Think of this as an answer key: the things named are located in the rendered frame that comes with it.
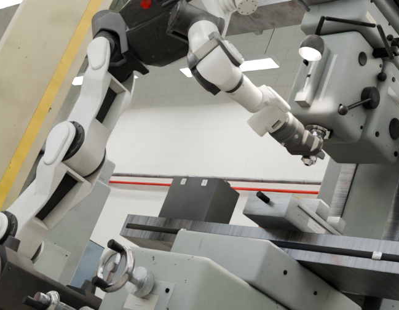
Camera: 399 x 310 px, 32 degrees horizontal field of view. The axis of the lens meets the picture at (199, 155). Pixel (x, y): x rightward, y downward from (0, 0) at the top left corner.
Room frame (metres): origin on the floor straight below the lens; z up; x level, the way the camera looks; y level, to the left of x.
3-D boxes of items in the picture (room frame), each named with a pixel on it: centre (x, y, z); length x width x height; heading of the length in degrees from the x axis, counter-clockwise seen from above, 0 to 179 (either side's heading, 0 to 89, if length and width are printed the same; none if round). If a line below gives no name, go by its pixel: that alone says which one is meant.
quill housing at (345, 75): (2.02, -0.32, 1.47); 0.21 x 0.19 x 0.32; 41
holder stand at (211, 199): (2.34, -0.06, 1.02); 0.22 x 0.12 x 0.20; 42
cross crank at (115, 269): (1.69, 0.06, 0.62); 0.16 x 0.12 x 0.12; 131
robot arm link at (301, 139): (1.96, -0.25, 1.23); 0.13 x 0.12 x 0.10; 41
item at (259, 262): (2.02, -0.32, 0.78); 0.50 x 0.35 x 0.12; 131
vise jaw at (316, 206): (1.92, -0.33, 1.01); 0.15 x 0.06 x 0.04; 41
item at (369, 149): (2.14, -0.47, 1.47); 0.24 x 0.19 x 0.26; 41
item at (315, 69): (1.94, -0.24, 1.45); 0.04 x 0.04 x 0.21; 41
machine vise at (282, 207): (1.94, -0.35, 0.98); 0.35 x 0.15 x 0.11; 131
